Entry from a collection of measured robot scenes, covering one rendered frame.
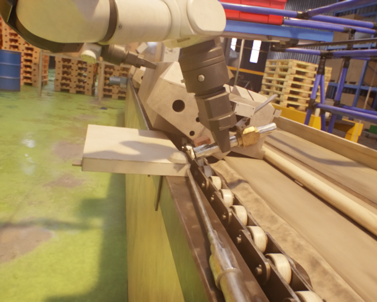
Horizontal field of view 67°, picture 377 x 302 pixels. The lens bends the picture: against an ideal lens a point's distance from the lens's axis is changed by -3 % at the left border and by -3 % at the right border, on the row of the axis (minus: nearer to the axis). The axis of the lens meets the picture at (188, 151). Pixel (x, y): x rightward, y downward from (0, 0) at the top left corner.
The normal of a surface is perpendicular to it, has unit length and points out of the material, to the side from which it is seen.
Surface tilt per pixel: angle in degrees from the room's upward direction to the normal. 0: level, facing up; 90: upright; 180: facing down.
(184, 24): 99
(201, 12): 74
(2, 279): 0
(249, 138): 90
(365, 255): 0
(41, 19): 128
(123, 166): 90
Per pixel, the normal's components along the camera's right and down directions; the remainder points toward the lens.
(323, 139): -0.97, -0.07
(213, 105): 0.21, 0.29
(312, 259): -0.85, -0.44
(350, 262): 0.16, -0.95
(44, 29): -0.10, 0.81
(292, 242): -0.61, -0.66
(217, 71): 0.48, 0.17
